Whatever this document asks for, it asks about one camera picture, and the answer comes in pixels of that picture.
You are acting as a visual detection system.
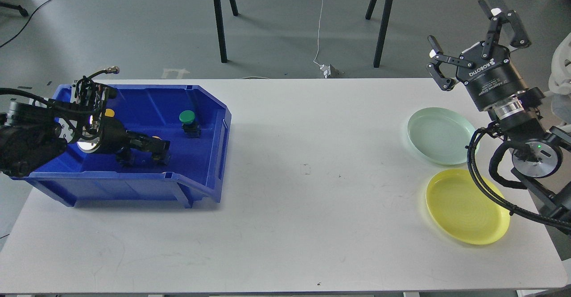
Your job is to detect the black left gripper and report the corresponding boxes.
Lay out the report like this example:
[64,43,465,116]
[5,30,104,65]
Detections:
[91,118,170,164]

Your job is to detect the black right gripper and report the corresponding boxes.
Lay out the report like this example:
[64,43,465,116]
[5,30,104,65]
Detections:
[426,0,531,112]

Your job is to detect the yellow push button front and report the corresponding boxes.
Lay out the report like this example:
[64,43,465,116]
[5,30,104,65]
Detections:
[148,135,171,165]

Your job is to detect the yellow push button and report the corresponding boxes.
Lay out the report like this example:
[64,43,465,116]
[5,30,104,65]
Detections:
[104,108,116,118]
[148,135,171,165]

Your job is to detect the green push button front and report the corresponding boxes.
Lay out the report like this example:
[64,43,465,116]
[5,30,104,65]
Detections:
[116,148,134,167]

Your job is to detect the green push button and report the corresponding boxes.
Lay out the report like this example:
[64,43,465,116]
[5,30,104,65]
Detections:
[178,110,201,138]
[116,148,134,167]

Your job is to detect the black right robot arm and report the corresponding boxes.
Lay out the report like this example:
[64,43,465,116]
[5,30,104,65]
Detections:
[426,0,571,235]

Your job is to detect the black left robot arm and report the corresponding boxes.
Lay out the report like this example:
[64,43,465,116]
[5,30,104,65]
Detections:
[0,66,170,177]

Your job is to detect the green push button rear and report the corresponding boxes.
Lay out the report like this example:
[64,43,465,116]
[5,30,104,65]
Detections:
[178,110,201,138]

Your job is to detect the yellow push button rear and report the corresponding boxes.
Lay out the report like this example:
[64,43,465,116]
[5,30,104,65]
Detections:
[104,108,116,118]

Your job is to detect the light green plate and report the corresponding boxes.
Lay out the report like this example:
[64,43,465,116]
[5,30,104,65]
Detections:
[405,107,476,166]

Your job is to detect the yellow plate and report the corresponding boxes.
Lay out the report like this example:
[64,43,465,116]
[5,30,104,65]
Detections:
[425,169,511,245]

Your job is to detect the blue plastic storage bin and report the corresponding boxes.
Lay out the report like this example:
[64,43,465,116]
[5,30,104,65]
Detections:
[23,84,231,208]

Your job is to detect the black tripod right legs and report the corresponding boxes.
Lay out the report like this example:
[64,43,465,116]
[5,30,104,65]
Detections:
[365,0,394,69]

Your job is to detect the black tripod legs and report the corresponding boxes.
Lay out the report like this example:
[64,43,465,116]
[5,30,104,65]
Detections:
[213,0,239,63]
[365,0,394,69]

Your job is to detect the white office chair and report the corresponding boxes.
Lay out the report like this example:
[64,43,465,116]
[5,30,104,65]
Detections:
[548,34,571,132]

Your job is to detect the black tripod left legs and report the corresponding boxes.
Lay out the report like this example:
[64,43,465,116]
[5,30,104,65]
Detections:
[213,0,239,63]

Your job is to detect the white cable with plug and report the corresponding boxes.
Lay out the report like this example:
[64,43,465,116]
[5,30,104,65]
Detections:
[313,0,339,78]

